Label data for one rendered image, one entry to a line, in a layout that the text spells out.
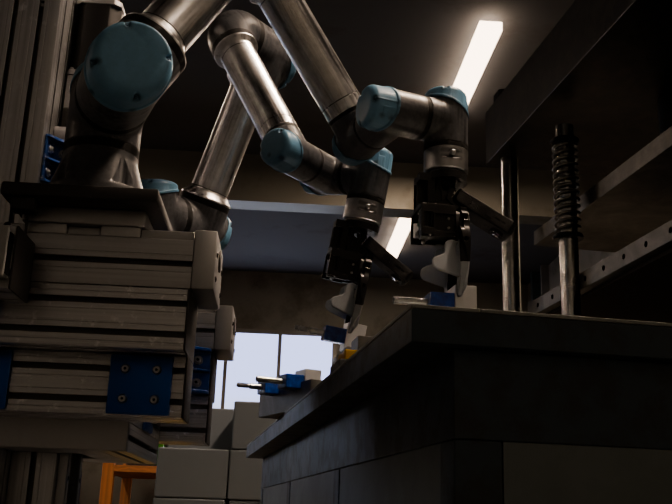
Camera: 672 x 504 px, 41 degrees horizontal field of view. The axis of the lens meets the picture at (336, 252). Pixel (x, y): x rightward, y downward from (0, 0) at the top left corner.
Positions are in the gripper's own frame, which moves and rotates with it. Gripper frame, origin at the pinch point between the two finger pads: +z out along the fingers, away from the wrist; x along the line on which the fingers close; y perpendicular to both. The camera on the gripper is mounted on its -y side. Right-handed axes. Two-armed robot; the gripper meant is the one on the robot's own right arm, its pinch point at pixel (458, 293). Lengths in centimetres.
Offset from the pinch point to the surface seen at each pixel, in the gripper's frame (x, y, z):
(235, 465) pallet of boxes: -367, 9, 10
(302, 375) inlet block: -43.7, 18.9, 8.3
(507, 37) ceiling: -289, -120, -223
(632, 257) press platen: -66, -67, -30
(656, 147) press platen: -57, -70, -56
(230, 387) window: -832, -11, -94
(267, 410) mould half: -59, 24, 14
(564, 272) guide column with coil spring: -98, -62, -34
